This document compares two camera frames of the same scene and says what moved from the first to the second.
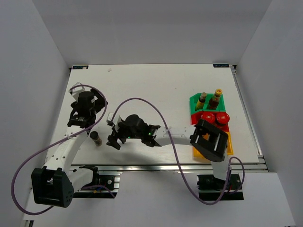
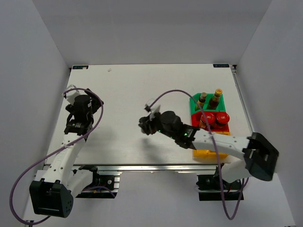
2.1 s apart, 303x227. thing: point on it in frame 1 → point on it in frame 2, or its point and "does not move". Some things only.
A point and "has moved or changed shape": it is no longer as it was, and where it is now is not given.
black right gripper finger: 112,140 → 146,125
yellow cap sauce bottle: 215,100 does not move
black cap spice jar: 94,135 has moved or changed shape
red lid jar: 208,117 does not move
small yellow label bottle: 200,104 does not move
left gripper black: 100,102 does not move
